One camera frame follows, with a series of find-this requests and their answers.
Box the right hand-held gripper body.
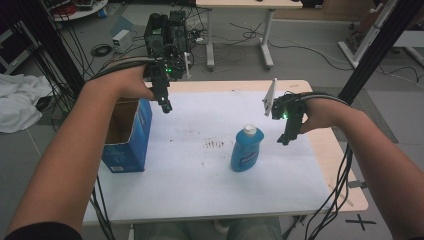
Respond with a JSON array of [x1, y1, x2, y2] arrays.
[[262, 78, 307, 137]]

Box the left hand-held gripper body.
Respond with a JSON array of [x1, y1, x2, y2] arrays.
[[143, 50, 192, 103]]

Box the blue liquid bottle white cap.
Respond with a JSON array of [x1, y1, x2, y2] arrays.
[[230, 123, 265, 173]]

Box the blue cardboard box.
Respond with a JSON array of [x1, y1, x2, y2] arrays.
[[101, 97, 154, 174]]

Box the person's right hand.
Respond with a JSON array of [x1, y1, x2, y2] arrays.
[[298, 97, 349, 135]]

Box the person's left hand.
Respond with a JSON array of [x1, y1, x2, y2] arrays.
[[108, 64, 157, 102]]

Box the black computer tower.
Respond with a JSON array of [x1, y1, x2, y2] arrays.
[[143, 12, 172, 64], [168, 10, 190, 64]]

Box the light wooden table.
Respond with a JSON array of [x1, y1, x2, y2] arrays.
[[82, 79, 370, 227]]

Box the small white device box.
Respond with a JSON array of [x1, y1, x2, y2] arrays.
[[111, 29, 134, 54]]

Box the white-legged wooden desk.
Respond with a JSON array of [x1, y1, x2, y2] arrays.
[[195, 0, 304, 72]]

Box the thin wooden strip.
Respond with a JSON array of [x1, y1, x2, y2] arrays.
[[328, 184, 355, 208]]

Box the grey tape piece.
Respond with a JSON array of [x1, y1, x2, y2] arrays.
[[346, 179, 370, 190]]

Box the grey floor mat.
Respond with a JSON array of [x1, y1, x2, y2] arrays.
[[311, 86, 400, 144]]

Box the person's legs in jeans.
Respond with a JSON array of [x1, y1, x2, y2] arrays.
[[133, 217, 283, 240]]

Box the round white table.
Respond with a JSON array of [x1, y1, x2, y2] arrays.
[[49, 0, 110, 23]]

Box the white metal stand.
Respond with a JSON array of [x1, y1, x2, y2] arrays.
[[338, 0, 400, 70]]

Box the black tape cross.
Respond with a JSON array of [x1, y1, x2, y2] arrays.
[[344, 213, 378, 232]]

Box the white cloth heap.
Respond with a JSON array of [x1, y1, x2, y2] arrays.
[[0, 73, 54, 134]]

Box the left gripper cable bundle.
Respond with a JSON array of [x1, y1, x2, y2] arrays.
[[89, 55, 158, 240]]

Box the gripper cable bundle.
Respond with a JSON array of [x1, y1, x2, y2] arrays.
[[283, 91, 355, 240], [89, 55, 158, 240]]

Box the long black floor cable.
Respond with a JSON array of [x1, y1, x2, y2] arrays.
[[229, 21, 354, 73]]

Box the coiled black cable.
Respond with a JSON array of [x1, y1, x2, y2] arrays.
[[90, 43, 114, 58]]

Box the right gripper cable bundle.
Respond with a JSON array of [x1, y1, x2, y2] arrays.
[[283, 91, 355, 240]]

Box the black metal post with base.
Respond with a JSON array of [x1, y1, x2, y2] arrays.
[[336, 0, 424, 106]]

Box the black metal post with cables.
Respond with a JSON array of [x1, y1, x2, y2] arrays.
[[0, 0, 87, 101]]

